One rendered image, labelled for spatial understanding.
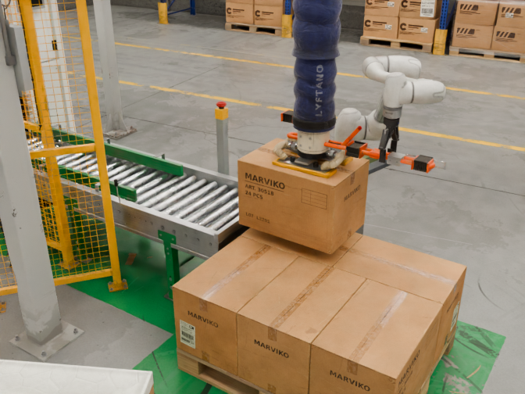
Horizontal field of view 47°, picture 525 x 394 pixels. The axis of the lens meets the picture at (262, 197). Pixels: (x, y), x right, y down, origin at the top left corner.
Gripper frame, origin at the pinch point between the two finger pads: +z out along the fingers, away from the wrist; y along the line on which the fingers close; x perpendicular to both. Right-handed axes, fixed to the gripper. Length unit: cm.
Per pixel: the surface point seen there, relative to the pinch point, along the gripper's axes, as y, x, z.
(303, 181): 20.8, -35.6, 15.5
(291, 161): 12, -49, 10
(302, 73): 12, -43, -37
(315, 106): 9.8, -36.6, -21.2
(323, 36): 10, -34, -56
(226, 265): 50, -64, 61
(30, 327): 112, -158, 103
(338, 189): 17.0, -17.4, 16.5
